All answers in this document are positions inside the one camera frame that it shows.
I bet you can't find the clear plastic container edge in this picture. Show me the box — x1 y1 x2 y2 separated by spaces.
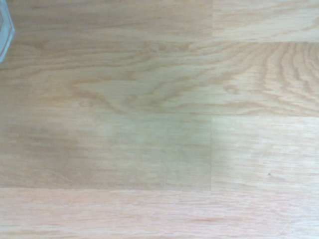
0 0 16 63

